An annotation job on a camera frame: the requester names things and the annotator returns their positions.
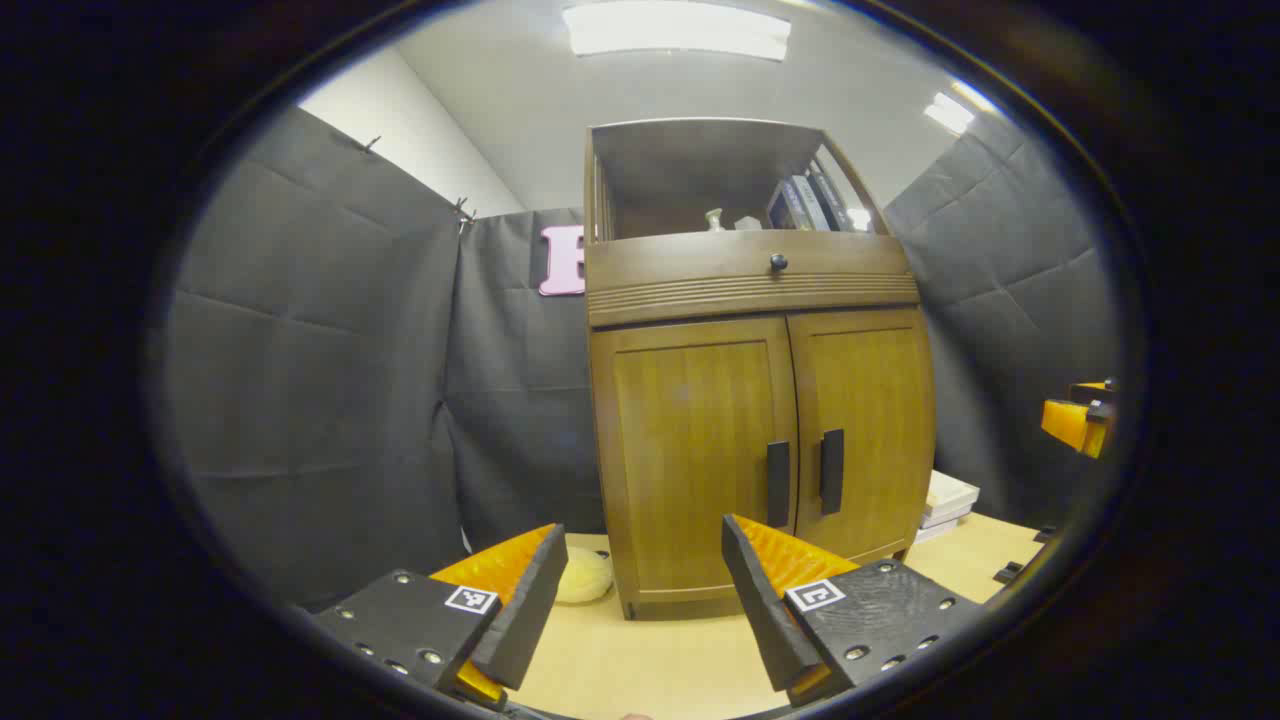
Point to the large ceiling light panel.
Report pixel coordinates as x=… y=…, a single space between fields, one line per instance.
x=680 y=30

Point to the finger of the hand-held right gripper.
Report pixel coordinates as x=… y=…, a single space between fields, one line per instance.
x=1092 y=391
x=1070 y=425

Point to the wooden shoe cabinet door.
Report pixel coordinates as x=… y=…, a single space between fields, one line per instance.
x=880 y=420
x=680 y=450

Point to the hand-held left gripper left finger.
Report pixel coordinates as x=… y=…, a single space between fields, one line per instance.
x=530 y=610

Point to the small white vase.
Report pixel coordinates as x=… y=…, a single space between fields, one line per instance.
x=714 y=220

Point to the wooden double-door shoe cabinet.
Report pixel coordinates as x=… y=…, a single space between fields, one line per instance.
x=700 y=170

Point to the small white box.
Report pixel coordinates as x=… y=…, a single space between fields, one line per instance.
x=748 y=223

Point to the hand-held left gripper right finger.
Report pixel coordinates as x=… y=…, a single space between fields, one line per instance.
x=760 y=610

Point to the thin white book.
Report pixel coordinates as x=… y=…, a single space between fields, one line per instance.
x=936 y=530

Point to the wooden cabinet drawer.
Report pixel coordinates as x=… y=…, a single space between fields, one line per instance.
x=680 y=275

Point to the thick white book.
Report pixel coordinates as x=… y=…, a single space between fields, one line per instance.
x=950 y=495

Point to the small ceiling light panel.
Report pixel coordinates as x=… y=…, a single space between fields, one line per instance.
x=948 y=112

